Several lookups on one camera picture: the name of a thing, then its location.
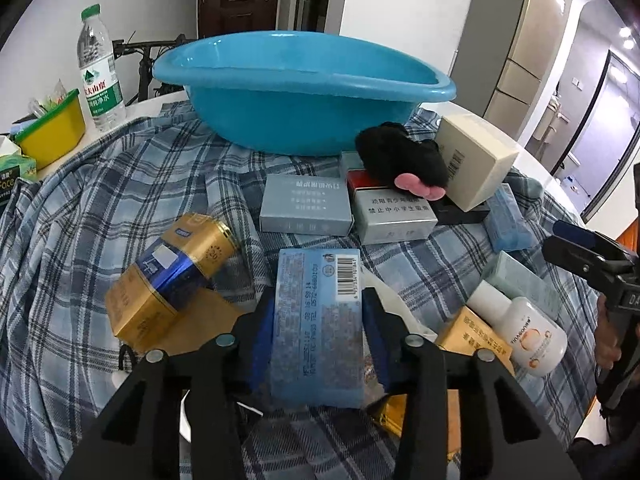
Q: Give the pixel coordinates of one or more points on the yellow plastic bin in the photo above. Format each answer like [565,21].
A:
[55,135]

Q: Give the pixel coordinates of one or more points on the silver box red top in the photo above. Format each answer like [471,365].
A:
[395,220]

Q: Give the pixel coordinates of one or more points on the green tissue pack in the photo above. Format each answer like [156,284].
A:
[20,162]

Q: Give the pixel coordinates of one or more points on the light blue barcode packet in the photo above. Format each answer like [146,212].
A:
[320,330]

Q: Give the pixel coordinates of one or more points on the blue plastic basin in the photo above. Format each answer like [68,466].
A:
[300,105]

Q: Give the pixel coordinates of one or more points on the blue plaid cloth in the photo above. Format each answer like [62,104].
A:
[150,185]

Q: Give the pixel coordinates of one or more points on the gold and blue box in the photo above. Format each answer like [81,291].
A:
[195,255]

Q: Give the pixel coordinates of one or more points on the green white snack packets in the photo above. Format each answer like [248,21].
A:
[50,102]

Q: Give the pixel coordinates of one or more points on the clear water bottle green label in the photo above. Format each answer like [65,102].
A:
[100,85]

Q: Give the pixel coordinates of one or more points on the silver grey box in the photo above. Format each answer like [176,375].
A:
[305,205]

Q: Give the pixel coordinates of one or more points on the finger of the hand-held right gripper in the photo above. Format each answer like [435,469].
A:
[585,260]
[575,232]

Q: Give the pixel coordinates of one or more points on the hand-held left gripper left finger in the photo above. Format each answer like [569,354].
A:
[262,345]

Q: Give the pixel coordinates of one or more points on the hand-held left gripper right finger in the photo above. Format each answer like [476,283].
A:
[377,345]

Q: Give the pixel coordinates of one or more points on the beige refrigerator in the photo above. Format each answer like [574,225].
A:
[520,35]

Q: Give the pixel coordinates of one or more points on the cream box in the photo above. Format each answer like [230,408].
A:
[480,155]

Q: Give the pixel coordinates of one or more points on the white bottle orange print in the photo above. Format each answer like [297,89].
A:
[530,340]

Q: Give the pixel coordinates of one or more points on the black plush pink bow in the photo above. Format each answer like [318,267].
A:
[400,155]

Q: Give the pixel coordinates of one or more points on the black folding bicycle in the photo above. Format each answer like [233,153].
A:
[145,60]

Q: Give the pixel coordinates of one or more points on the pale green tube box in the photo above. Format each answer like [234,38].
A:
[530,285]

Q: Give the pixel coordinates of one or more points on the pale grey box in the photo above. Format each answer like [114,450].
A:
[350,162]

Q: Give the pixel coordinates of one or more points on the black flat box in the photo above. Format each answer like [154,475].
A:
[460,216]

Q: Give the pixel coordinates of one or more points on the person's right hand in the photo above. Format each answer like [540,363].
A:
[610,340]

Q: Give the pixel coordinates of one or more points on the plain light blue box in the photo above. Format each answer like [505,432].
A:
[507,225]

